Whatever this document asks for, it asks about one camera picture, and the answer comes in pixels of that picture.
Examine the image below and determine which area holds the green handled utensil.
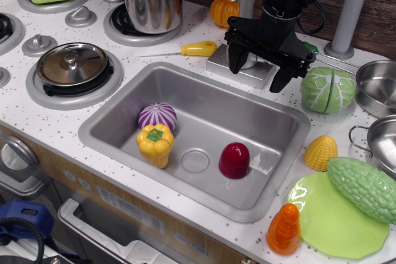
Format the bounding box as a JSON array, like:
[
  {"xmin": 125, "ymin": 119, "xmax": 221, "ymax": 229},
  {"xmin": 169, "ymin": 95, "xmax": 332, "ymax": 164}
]
[{"xmin": 303, "ymin": 41, "xmax": 361, "ymax": 76}]

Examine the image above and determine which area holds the front stove burner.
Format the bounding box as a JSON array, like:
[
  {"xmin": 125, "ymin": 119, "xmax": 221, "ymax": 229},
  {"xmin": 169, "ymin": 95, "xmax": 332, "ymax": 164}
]
[{"xmin": 25, "ymin": 51, "xmax": 123, "ymax": 111}]

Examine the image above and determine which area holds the green toy cabbage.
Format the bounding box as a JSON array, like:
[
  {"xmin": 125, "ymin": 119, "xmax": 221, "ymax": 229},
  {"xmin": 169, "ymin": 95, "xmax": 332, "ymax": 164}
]
[{"xmin": 300, "ymin": 67, "xmax": 356, "ymax": 114}]

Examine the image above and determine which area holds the green toy bitter melon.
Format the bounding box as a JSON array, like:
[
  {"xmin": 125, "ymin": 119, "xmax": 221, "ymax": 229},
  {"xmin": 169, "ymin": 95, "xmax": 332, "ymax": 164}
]
[{"xmin": 327, "ymin": 157, "xmax": 395, "ymax": 224}]

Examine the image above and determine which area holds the silver toy sink basin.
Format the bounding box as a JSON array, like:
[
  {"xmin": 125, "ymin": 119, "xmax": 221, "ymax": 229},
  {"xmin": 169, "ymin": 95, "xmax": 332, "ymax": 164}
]
[{"xmin": 79, "ymin": 62, "xmax": 311, "ymax": 223}]

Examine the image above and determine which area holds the grey oven door handle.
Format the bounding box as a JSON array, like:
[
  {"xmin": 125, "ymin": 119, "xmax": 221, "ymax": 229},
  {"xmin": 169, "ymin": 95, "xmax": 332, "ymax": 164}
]
[{"xmin": 58, "ymin": 198, "xmax": 176, "ymax": 263}]

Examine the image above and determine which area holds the light green plastic plate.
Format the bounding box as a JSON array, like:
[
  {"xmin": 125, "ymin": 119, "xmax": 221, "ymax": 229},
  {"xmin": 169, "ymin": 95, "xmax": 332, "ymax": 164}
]
[{"xmin": 287, "ymin": 172, "xmax": 390, "ymax": 259}]

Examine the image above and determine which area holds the yellow toy corn piece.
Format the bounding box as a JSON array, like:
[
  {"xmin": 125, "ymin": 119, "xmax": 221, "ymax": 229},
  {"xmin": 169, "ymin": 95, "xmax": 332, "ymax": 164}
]
[{"xmin": 304, "ymin": 135, "xmax": 338, "ymax": 172}]

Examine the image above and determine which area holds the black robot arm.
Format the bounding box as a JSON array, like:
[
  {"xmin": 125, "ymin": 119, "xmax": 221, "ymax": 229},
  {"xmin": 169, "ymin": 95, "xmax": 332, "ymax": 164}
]
[{"xmin": 225, "ymin": 0, "xmax": 317, "ymax": 93}]

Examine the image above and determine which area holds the purple striped toy onion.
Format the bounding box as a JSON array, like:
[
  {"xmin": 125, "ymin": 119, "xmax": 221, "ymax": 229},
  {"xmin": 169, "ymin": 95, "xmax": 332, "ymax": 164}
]
[{"xmin": 138, "ymin": 103, "xmax": 178, "ymax": 131}]

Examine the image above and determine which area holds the back right stove burner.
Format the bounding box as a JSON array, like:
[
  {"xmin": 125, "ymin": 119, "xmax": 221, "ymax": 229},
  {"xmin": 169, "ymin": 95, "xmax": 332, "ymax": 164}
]
[{"xmin": 103, "ymin": 4, "xmax": 183, "ymax": 47}]

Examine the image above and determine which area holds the dark red toy beet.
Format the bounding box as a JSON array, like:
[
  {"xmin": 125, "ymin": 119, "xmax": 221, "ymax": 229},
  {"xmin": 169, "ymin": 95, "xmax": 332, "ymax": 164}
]
[{"xmin": 218, "ymin": 142, "xmax": 250, "ymax": 179}]

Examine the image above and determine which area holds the grey toy faucet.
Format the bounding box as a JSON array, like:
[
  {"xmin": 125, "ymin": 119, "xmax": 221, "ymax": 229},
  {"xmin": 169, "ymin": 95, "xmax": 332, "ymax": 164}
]
[{"xmin": 176, "ymin": 0, "xmax": 279, "ymax": 91}]

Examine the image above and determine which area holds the grey stove knob upper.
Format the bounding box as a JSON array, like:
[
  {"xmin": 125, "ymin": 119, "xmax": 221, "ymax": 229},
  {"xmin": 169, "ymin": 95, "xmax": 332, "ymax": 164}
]
[{"xmin": 65, "ymin": 6, "xmax": 97, "ymax": 28}]

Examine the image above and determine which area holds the grey stove knob middle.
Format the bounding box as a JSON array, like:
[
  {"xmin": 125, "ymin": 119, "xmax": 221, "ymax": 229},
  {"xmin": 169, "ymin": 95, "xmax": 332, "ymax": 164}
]
[{"xmin": 22, "ymin": 34, "xmax": 58, "ymax": 57}]

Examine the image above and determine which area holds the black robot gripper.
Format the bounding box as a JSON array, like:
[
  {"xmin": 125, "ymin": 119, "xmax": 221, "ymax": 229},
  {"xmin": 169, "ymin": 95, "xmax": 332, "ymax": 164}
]
[{"xmin": 225, "ymin": 12, "xmax": 316, "ymax": 93}]

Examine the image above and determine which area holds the grey support pole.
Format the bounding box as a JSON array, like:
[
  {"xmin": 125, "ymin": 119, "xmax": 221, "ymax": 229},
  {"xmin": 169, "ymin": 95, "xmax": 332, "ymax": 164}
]
[{"xmin": 324, "ymin": 0, "xmax": 364, "ymax": 60}]

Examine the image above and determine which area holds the grey round dial knob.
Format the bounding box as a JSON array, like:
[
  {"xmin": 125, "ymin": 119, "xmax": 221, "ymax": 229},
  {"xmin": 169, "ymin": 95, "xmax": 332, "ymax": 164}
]
[{"xmin": 1, "ymin": 135, "xmax": 39, "ymax": 171}]

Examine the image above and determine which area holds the black cable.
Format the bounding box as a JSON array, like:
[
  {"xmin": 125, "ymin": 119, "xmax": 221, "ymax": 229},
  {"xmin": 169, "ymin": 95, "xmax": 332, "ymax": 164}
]
[{"xmin": 0, "ymin": 216, "xmax": 46, "ymax": 264}]

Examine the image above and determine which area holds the blue clamp tool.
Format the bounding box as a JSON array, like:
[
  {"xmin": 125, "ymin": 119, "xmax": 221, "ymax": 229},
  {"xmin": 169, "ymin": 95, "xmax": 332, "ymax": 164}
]
[{"xmin": 1, "ymin": 200, "xmax": 55, "ymax": 247}]

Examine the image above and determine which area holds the grey stove knob left edge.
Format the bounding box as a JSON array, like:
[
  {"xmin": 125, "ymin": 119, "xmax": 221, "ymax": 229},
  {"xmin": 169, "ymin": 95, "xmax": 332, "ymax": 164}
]
[{"xmin": 0, "ymin": 67, "xmax": 11, "ymax": 88}]

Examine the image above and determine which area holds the yellow toy bell pepper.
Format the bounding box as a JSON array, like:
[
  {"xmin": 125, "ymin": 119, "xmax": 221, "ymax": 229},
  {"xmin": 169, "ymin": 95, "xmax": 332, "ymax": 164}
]
[{"xmin": 136, "ymin": 124, "xmax": 174, "ymax": 169}]

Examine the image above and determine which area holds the steel pot lid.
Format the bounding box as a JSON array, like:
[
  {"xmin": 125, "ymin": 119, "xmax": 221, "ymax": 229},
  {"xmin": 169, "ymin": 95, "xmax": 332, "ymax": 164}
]
[{"xmin": 36, "ymin": 42, "xmax": 108, "ymax": 87}]

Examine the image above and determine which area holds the left edge stove burner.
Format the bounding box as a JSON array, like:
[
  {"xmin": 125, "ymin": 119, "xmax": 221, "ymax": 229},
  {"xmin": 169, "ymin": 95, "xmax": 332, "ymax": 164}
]
[{"xmin": 1, "ymin": 13, "xmax": 25, "ymax": 55}]

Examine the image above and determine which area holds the back left stove burner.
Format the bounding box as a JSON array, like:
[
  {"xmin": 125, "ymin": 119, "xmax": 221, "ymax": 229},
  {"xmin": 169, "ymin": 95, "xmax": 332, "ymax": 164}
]
[{"xmin": 17, "ymin": 0, "xmax": 88, "ymax": 14}]

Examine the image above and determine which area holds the orange toy pumpkin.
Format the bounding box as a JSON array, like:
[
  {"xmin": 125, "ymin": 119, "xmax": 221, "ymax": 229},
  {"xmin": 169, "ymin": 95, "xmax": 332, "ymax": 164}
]
[{"xmin": 210, "ymin": 0, "xmax": 239, "ymax": 28}]

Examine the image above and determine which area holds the steel pot lower right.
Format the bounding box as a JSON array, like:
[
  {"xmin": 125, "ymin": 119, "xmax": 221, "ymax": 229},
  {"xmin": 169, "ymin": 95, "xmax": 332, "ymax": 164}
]
[{"xmin": 348, "ymin": 115, "xmax": 396, "ymax": 180}]

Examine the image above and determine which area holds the orange toy carrot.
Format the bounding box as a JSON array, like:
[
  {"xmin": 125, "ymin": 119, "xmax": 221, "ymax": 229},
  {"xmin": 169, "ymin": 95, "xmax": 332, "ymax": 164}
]
[{"xmin": 266, "ymin": 203, "xmax": 301, "ymax": 255}]

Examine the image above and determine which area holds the steel pan upper right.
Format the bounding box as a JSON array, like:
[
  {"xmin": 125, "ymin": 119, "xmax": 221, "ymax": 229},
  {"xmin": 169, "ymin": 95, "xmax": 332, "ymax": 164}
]
[{"xmin": 355, "ymin": 60, "xmax": 395, "ymax": 118}]

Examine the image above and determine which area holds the yellow handled toy knife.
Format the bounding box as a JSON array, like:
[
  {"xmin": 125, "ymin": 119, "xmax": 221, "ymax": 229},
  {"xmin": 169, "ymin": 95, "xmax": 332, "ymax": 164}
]
[{"xmin": 132, "ymin": 41, "xmax": 217, "ymax": 57}]

